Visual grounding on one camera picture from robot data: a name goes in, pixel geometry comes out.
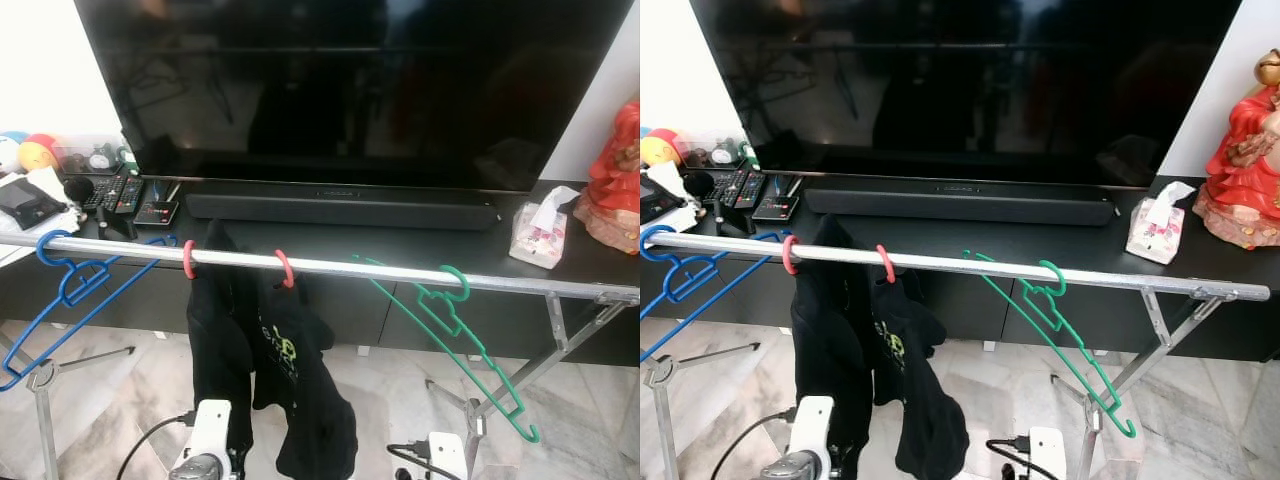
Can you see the black jacket green logo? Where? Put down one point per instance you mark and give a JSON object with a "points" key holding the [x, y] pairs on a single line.
{"points": [[310, 420], [930, 430]]}

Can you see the blue plastic hanger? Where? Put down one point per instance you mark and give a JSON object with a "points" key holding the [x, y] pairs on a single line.
{"points": [[41, 249], [648, 243]]}

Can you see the green plastic hanger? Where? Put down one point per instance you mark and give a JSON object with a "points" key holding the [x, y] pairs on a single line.
{"points": [[465, 285], [1062, 280]]}

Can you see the black wallet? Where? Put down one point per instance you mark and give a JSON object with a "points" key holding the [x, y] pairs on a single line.
{"points": [[655, 205], [30, 205]]}

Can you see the red robed figurine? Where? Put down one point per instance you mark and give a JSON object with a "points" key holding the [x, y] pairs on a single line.
{"points": [[615, 190], [1245, 160]]}

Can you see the white papers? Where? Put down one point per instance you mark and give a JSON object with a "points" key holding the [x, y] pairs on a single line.
{"points": [[662, 175], [50, 178]]}

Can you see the black microphone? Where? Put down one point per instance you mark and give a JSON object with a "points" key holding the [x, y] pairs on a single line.
{"points": [[78, 189], [698, 184]]}

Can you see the yellow round toy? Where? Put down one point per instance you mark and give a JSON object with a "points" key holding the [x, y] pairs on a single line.
{"points": [[660, 150], [38, 155]]}

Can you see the white tissue pack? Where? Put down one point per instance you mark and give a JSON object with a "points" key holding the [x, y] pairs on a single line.
{"points": [[538, 245], [1155, 240]]}

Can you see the black remote control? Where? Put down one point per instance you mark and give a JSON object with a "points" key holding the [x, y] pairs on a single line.
{"points": [[105, 192], [752, 191], [132, 196], [730, 188]]}

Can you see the black box red display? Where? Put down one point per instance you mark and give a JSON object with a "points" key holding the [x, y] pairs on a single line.
{"points": [[155, 213], [775, 208]]}

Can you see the black TV console cabinet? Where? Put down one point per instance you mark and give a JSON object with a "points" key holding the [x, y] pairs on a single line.
{"points": [[1040, 240], [420, 245]]}

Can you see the silver metal clothes rack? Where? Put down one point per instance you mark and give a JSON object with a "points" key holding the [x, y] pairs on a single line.
{"points": [[950, 264], [340, 267]]}

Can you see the black soundbar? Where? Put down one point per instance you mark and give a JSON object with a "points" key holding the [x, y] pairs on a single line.
{"points": [[340, 208], [960, 205]]}

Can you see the black flat television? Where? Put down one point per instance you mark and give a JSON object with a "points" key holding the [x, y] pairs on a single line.
{"points": [[960, 90], [350, 90]]}

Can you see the white round toy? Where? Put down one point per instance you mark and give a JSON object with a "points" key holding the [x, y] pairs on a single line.
{"points": [[8, 155]]}

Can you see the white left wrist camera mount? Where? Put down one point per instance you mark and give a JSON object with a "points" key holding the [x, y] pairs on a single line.
{"points": [[208, 430], [812, 425]]}

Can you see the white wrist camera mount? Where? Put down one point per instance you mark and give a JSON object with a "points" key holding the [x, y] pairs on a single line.
{"points": [[447, 458], [1047, 455], [812, 425], [208, 430]]}

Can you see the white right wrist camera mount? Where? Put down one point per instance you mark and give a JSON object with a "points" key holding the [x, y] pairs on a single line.
{"points": [[447, 458], [1047, 455]]}

